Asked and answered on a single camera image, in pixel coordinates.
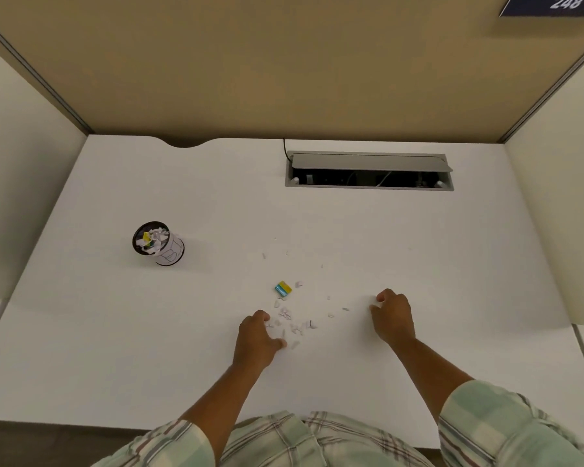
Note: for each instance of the person's left hand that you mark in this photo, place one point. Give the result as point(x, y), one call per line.
point(253, 342)

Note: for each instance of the person's right hand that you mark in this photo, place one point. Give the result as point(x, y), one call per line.
point(394, 318)

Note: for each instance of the person's left thumb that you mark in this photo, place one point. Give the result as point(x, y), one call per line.
point(278, 343)

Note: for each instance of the person's right fingers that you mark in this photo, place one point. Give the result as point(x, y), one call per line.
point(380, 300)

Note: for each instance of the person's left forearm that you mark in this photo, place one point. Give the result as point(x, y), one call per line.
point(214, 408)

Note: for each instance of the person's right forearm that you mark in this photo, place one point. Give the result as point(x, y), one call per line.
point(430, 369)

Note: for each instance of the scattered white paper scraps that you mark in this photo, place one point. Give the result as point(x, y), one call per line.
point(292, 320)

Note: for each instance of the yellow and blue paper piece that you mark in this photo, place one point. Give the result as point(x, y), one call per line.
point(283, 288)

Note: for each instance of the plaid shirt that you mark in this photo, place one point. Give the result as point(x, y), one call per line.
point(321, 440)

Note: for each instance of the black mesh cup with paper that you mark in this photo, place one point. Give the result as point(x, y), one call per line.
point(158, 243)

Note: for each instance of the scraps of paper in cup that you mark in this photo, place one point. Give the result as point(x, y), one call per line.
point(152, 238)

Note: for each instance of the white side partition panel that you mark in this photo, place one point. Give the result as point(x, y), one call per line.
point(24, 179)
point(559, 189)

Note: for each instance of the tan partition panel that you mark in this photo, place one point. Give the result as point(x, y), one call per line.
point(282, 63)

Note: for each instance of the dark blue number sign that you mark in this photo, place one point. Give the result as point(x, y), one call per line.
point(555, 4)

